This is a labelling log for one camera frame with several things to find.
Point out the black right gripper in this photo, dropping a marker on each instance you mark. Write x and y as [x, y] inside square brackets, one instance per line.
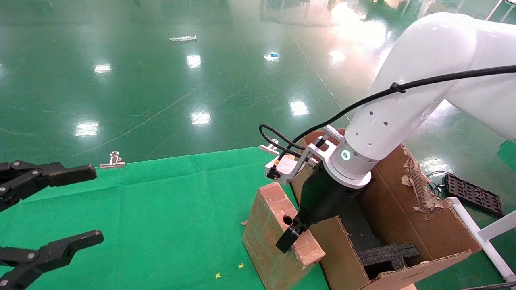
[322, 197]

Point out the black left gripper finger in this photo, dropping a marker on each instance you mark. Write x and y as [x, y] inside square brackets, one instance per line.
[52, 253]
[60, 174]

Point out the small brown cardboard box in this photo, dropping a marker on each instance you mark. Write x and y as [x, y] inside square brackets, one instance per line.
[266, 241]

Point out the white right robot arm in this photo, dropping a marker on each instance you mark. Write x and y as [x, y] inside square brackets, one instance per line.
[423, 80]

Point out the large open brown carton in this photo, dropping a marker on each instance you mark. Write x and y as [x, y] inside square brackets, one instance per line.
[403, 225]

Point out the silver binder clip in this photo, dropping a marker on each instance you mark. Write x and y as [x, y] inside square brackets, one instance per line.
[113, 163]
[271, 148]

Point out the black foam insert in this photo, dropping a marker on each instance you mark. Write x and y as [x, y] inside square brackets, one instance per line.
[387, 255]

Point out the green table cloth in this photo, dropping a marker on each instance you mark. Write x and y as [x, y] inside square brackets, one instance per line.
[161, 209]

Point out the black plastic tray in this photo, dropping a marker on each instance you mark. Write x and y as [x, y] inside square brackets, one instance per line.
[473, 194]

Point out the green object on floor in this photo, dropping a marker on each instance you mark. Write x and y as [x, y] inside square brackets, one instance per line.
[508, 155]

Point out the white floor mop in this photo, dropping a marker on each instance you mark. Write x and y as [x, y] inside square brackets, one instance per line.
[495, 9]

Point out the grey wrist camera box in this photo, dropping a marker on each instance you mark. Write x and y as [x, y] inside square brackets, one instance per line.
[282, 167]

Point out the silver camera mount bracket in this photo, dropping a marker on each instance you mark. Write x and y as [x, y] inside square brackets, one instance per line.
[312, 152]

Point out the white table frame pipe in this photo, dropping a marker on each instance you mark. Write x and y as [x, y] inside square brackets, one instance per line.
[469, 219]

